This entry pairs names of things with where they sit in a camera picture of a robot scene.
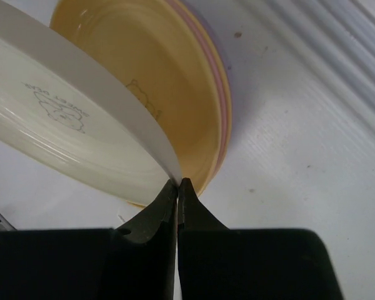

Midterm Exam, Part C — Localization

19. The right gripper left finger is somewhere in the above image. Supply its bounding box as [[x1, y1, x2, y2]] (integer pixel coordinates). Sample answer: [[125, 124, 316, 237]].
[[0, 182, 178, 299]]

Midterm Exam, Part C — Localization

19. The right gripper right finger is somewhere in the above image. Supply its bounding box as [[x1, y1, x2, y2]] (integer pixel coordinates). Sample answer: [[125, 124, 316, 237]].
[[177, 178, 343, 299]]

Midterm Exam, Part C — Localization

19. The beige plastic plate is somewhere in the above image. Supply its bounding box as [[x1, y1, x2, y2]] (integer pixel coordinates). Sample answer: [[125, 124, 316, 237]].
[[0, 1, 182, 205]]

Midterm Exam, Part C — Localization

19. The yellow plastic plate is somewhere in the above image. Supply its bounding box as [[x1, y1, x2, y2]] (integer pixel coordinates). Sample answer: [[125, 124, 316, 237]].
[[181, 0, 233, 163], [50, 1, 221, 194]]

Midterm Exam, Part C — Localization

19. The purple plastic plate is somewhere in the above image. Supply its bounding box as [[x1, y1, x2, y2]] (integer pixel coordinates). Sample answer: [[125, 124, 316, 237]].
[[182, 1, 233, 83]]

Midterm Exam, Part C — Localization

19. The pink plastic plate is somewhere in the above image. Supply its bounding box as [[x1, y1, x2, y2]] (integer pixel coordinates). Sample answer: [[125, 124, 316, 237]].
[[172, 1, 226, 177]]

